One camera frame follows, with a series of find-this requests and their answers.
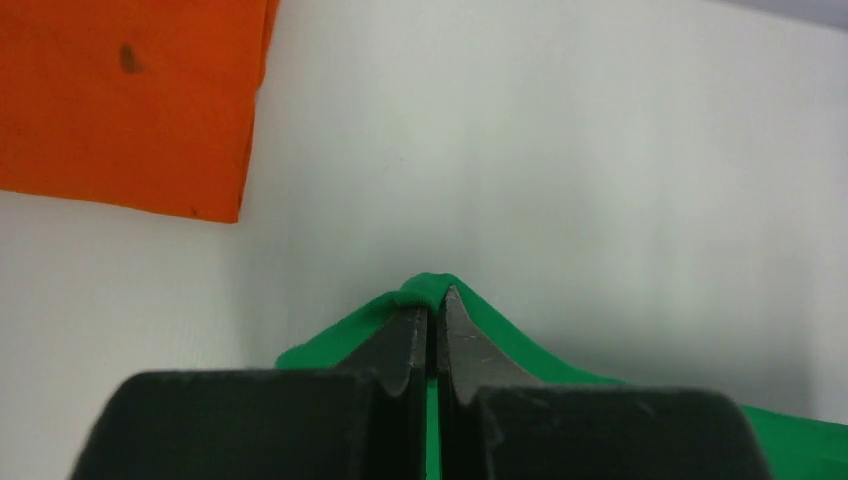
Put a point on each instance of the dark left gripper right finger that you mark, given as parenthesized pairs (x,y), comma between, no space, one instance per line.
(499,421)

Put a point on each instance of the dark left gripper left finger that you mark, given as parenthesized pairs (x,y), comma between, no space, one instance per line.
(360,419)

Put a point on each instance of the green t shirt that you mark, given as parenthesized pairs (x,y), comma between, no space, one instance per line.
(795,447)

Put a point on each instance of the folded orange t shirt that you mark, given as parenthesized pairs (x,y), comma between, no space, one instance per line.
(148,105)

